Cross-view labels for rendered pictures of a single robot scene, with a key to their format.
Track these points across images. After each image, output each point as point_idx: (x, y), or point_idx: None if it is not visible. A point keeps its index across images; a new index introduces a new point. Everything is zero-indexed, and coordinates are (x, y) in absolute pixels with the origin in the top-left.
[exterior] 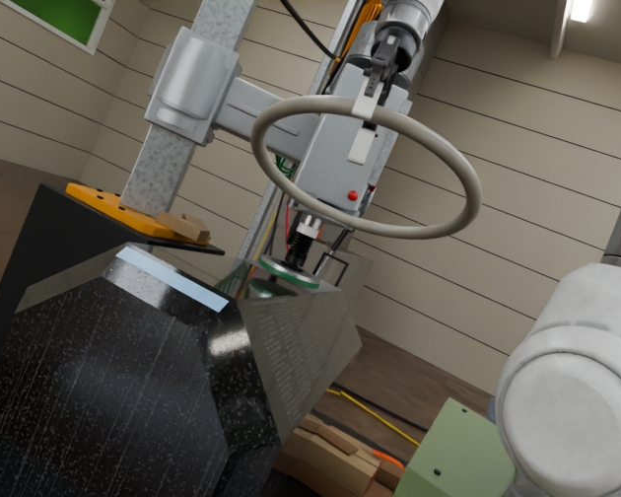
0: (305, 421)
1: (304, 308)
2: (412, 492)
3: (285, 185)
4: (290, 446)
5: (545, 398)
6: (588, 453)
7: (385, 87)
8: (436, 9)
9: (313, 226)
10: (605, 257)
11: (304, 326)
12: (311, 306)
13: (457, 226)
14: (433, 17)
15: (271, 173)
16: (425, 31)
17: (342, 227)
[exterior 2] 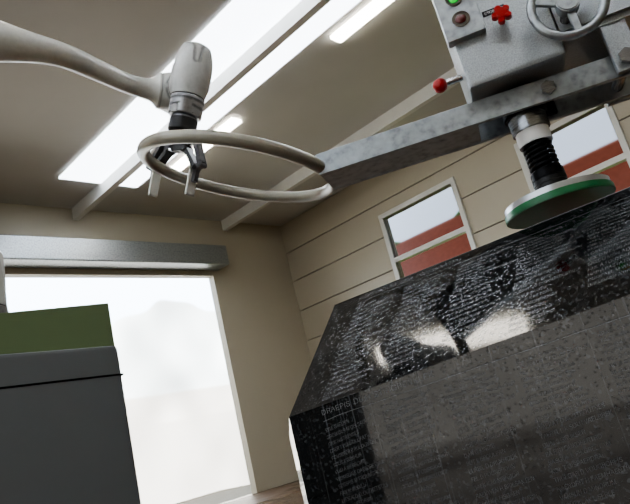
0: (388, 400)
1: (515, 246)
2: None
3: (322, 193)
4: (358, 432)
5: None
6: None
7: (178, 149)
8: (173, 83)
9: (512, 134)
10: None
11: (484, 275)
12: (561, 228)
13: (189, 143)
14: (175, 87)
15: (312, 197)
16: (171, 102)
17: (365, 161)
